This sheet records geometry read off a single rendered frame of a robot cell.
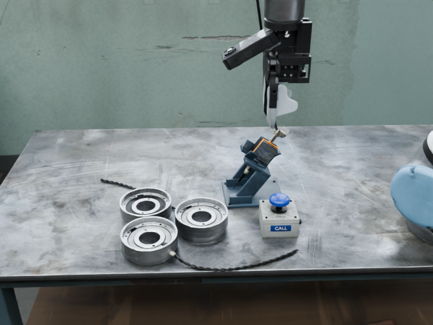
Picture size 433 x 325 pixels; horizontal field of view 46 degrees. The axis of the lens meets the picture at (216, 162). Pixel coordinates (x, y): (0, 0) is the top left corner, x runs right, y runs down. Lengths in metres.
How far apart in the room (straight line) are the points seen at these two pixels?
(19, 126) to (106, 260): 1.94
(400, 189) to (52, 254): 0.63
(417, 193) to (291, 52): 0.35
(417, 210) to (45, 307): 0.84
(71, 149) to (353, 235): 0.74
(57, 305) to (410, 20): 2.08
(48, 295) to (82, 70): 1.54
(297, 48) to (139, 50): 1.64
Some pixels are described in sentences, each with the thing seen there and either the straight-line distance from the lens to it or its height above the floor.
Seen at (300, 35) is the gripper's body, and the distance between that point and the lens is 0.99.
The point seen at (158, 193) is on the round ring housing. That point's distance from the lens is 1.09.
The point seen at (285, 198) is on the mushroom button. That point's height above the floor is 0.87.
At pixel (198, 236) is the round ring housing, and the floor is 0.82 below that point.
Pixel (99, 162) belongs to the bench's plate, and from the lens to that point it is 1.29.
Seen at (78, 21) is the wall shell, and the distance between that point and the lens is 2.58.
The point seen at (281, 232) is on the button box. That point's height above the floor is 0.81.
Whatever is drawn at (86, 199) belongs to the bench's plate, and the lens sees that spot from 1.15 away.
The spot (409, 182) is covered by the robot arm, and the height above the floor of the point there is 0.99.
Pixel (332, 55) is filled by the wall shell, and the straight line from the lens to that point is 2.64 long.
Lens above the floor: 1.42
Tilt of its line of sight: 29 degrees down
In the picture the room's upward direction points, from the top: straight up
